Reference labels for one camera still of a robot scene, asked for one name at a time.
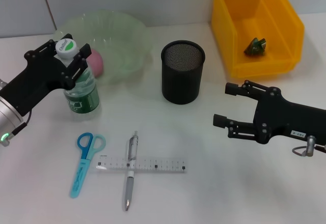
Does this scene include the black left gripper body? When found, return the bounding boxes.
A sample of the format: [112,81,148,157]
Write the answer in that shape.
[0,55,71,117]

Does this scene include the black mesh pen holder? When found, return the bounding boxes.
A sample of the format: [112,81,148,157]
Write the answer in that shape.
[160,40,206,105]

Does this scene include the pink toy peach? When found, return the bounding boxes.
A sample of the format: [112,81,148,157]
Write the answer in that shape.
[87,49,105,79]

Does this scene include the clear green-labelled water bottle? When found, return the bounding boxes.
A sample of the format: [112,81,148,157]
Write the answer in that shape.
[55,38,101,122]

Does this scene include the translucent green plastic fruit bowl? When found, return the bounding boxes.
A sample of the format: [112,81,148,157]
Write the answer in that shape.
[54,9,153,85]

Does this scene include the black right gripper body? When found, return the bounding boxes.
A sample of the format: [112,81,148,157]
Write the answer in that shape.
[253,87,326,145]

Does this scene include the blue sheathed scissors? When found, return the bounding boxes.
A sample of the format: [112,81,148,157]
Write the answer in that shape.
[69,132,106,199]

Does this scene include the yellow plastic storage bin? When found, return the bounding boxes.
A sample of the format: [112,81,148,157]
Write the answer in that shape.
[210,0,305,79]

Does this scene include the silver ballpoint pen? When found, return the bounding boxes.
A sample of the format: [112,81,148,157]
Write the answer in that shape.
[123,130,140,212]

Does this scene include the right gripper cable with connector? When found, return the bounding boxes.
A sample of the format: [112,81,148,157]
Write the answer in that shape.
[291,135,326,159]

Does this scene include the transparent plastic ruler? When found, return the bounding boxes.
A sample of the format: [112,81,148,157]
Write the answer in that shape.
[96,154,188,174]

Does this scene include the green plastic wrapper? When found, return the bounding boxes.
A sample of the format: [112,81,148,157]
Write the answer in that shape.
[243,37,267,57]

